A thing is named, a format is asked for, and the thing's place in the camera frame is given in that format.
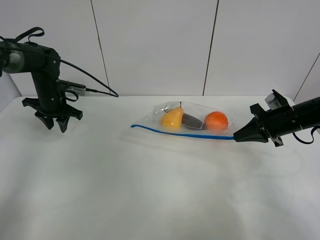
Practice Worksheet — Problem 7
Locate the orange toy orange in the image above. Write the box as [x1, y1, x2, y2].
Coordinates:
[204, 111, 229, 131]

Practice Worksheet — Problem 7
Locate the clear zip bag blue seal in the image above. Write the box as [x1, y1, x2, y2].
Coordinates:
[131, 101, 235, 140]

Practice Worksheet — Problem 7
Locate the blue cable at right arm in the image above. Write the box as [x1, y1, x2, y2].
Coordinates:
[292, 126, 320, 145]

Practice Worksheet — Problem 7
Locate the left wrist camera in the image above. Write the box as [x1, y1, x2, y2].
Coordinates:
[56, 79, 86, 96]

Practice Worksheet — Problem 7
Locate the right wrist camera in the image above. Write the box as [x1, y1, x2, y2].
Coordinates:
[265, 89, 289, 110]

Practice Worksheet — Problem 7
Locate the yellow toy pear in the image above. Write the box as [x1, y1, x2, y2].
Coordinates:
[160, 106, 184, 132]

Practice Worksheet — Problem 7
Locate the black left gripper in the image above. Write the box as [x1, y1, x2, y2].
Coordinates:
[22, 98, 83, 133]

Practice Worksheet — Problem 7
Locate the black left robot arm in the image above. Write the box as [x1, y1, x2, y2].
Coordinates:
[0, 40, 86, 133]

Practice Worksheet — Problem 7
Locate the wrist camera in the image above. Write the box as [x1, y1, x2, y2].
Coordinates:
[56, 79, 86, 96]
[265, 89, 289, 110]

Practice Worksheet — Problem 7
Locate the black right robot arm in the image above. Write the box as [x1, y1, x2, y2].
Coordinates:
[233, 97, 320, 147]

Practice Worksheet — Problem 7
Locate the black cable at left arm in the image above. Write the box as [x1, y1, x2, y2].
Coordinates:
[0, 26, 119, 102]

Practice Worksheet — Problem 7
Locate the dark purple toy eggplant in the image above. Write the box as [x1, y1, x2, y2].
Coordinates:
[179, 101, 206, 131]

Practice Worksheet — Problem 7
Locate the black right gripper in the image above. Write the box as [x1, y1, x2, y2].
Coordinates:
[233, 103, 284, 147]

